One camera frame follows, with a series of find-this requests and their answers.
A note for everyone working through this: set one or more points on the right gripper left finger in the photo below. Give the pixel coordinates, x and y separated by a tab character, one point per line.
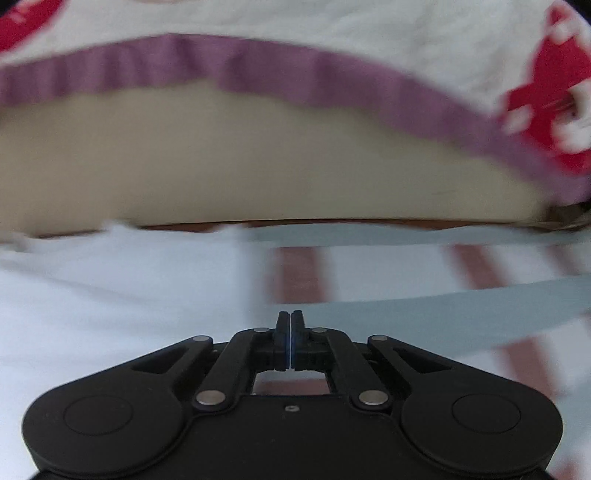
247	354

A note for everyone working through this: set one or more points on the white long-sleeve shirt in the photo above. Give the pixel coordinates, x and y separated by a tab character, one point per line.
73	306

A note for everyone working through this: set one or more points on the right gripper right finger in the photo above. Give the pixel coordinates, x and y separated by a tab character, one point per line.
333	353

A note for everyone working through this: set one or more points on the checkered floor rug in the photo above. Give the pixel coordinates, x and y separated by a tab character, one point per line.
509	301

